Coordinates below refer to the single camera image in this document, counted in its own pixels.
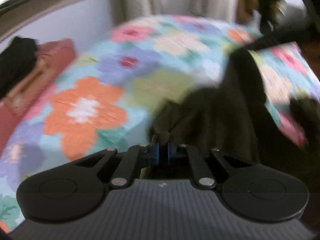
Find dark brown garment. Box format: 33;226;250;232
149;38;319;177

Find dark clothes on rack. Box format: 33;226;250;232
237;0;319;35

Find floral quilt bedspread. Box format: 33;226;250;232
1;16;319;239

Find red suitcase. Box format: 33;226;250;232
1;38;76;150

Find black item on suitcase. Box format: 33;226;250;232
1;36;38;99

